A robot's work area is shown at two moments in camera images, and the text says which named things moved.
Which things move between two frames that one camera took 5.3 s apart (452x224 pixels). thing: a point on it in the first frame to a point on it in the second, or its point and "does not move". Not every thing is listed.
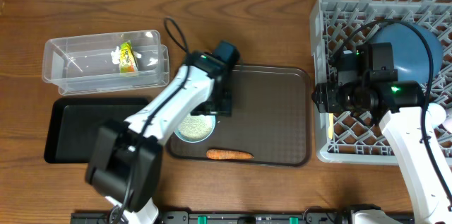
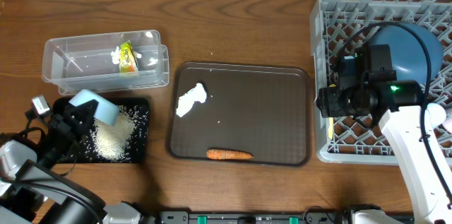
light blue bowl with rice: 195,128 to 106,112
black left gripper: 226,108 to 55,126
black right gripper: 328,99 does not move
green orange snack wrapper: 128,62 does not move
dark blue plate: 411,56 does not move
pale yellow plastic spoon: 330,125 does not move
